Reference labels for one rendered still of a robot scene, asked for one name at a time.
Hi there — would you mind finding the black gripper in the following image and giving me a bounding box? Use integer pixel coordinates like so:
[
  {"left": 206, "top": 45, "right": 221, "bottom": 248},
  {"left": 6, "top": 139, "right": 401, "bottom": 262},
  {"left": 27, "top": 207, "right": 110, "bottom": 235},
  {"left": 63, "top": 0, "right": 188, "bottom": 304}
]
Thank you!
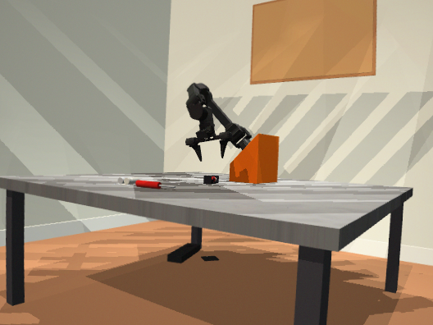
[{"left": 185, "top": 121, "right": 233, "bottom": 162}]

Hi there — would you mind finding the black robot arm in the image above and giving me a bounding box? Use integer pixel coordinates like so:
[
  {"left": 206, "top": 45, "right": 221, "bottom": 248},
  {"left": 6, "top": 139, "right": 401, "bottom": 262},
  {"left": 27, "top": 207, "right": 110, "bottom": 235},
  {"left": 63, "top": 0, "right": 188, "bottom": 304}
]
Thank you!
[{"left": 186, "top": 83, "right": 252, "bottom": 150}]

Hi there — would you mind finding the red-handled screwdriver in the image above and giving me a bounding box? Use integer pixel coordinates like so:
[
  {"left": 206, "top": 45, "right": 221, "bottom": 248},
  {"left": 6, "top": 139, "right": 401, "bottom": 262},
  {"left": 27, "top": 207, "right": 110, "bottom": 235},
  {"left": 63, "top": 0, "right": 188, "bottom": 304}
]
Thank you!
[{"left": 136, "top": 181, "right": 175, "bottom": 189}]

